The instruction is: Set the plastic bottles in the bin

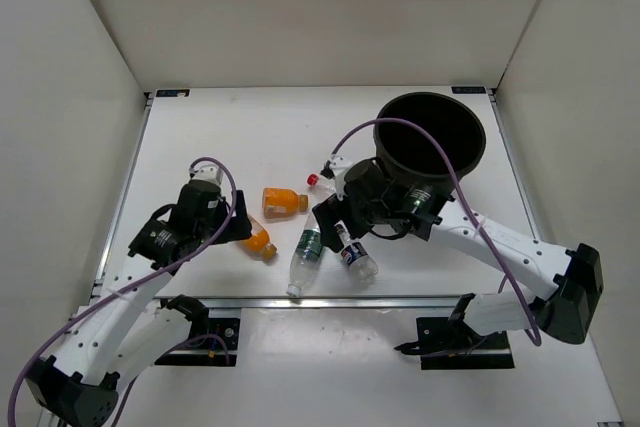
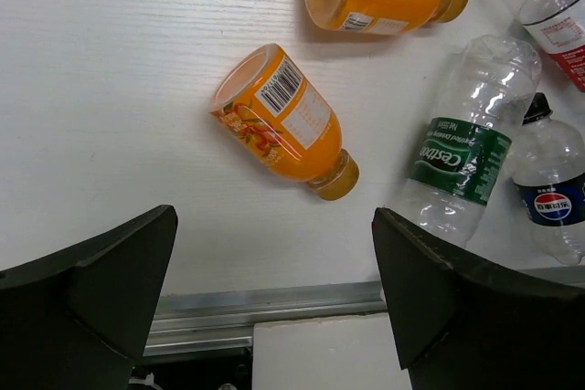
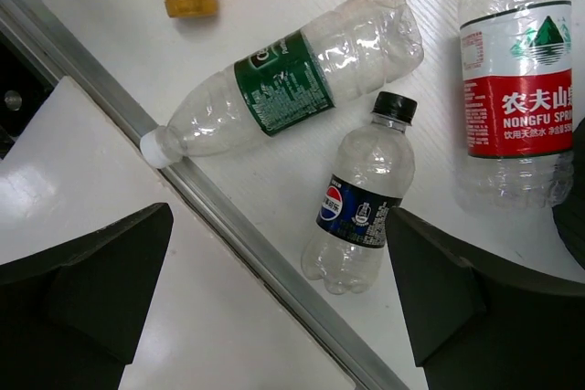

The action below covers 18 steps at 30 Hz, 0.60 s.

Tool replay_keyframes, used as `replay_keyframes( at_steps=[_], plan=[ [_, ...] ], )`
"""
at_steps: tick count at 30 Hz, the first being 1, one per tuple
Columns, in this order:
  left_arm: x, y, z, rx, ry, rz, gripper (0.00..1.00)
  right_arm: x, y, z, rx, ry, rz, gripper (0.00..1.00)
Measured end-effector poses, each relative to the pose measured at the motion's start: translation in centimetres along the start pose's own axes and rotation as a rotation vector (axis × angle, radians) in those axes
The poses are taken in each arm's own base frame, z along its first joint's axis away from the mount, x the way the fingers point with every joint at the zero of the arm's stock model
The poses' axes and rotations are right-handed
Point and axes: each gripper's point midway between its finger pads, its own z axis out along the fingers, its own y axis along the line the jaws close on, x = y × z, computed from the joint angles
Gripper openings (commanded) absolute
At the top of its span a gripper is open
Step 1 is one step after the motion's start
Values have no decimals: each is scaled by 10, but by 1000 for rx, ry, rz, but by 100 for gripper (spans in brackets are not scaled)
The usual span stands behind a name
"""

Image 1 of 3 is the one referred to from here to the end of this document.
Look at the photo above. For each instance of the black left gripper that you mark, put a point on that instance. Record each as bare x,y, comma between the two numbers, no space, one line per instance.
240,226

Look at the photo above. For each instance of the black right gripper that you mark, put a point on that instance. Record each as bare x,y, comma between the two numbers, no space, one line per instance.
331,211

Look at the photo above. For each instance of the clear red cap bottle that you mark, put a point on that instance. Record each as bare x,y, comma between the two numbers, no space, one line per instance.
320,187

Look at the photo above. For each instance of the clear green label bottle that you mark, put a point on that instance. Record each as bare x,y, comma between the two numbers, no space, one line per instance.
306,259

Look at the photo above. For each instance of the clear pepsi bottle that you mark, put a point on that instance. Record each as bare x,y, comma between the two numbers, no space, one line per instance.
361,266

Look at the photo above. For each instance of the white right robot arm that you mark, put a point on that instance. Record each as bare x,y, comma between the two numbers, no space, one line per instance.
555,290

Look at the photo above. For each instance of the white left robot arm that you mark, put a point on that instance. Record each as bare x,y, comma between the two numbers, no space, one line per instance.
82,380

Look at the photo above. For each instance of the black round plastic bin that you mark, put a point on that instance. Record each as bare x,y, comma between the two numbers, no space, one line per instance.
420,130

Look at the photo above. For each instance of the orange juice bottle lower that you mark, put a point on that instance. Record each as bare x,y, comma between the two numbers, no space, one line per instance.
259,245

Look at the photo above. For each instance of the orange juice bottle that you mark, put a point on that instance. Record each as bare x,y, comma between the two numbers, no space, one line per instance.
280,202
259,245

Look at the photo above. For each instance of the orange juice bottle upper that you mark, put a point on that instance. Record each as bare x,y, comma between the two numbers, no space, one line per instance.
280,202

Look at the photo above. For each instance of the black corner label left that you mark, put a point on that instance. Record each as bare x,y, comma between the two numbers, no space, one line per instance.
172,93

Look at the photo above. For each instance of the black corner label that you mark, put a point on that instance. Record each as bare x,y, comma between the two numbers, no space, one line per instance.
468,90
172,93

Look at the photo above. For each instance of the black corner label right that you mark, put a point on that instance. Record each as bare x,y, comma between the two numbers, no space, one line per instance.
468,90

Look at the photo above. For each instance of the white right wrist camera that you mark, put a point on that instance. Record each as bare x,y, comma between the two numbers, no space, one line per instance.
334,170

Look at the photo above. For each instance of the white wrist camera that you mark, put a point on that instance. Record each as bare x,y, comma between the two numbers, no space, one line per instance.
210,173
334,170

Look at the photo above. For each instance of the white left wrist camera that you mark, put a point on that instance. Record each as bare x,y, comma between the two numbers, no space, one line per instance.
210,173

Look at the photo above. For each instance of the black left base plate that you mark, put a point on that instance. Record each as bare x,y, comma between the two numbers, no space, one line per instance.
212,344

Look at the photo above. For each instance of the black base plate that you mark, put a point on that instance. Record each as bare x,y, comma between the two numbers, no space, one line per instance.
440,347
212,344

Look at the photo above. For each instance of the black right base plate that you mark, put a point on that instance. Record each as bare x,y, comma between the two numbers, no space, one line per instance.
440,347

